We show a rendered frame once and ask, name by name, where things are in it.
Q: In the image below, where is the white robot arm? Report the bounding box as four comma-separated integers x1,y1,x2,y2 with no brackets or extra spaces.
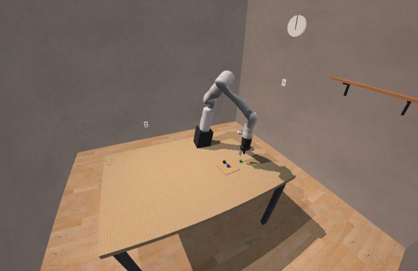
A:
199,71,258,133

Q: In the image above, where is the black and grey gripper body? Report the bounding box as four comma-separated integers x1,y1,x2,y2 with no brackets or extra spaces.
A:
237,130,253,151

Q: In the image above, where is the tan square mat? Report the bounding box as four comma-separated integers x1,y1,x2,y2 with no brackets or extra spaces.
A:
216,159,240,175

